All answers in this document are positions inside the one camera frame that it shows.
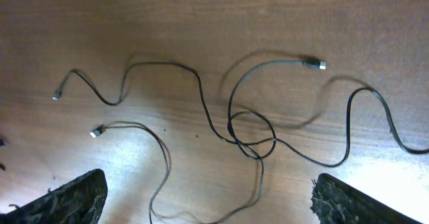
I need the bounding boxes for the black thin usb cable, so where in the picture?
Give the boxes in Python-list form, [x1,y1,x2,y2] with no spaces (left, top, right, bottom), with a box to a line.
[52,61,429,168]
[88,58,328,224]

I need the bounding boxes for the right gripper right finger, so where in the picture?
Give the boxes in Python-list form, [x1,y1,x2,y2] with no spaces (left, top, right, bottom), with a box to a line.
[310,173,418,224]

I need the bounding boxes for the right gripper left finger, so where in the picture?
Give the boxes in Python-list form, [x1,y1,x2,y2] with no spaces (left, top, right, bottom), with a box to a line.
[1,169,108,224]

